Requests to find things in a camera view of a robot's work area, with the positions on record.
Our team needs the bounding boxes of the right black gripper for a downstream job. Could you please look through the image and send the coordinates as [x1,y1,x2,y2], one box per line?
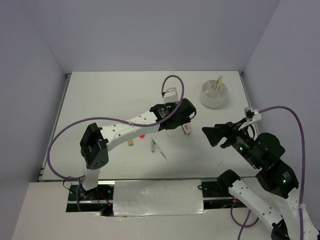
[200,115,261,167]

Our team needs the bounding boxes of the pink mini stapler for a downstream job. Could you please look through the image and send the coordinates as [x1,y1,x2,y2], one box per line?
[181,124,192,136]

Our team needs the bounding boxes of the blue clear pen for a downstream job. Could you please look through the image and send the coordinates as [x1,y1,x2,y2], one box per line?
[151,138,168,161]

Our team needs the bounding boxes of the yellow pen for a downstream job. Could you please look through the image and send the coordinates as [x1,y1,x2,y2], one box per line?
[212,76,223,92]

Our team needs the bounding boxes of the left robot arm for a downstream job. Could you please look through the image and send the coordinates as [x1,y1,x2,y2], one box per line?
[79,98,197,200]

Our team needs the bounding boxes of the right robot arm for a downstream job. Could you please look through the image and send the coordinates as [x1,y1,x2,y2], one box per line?
[202,121,320,240]

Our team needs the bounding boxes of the white round divided organizer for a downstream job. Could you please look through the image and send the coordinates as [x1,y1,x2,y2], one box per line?
[200,80,229,109]

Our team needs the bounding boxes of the beige chalk stick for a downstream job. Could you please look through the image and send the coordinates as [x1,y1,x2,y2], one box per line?
[150,141,155,153]

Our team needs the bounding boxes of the silver foil sheet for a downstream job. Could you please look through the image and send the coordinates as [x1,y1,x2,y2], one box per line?
[113,179,206,217]

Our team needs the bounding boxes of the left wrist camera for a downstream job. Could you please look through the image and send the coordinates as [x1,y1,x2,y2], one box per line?
[162,87,179,104]

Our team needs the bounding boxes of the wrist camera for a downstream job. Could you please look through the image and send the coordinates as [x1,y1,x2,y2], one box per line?
[162,87,179,104]
[239,107,262,130]

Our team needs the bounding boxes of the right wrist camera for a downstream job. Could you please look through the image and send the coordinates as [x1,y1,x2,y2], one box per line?
[239,107,262,130]

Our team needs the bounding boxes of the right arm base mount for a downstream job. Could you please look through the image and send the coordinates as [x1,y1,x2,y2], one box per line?
[197,180,239,210]

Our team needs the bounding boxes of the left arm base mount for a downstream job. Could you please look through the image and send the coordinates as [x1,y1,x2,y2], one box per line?
[63,183,115,217]

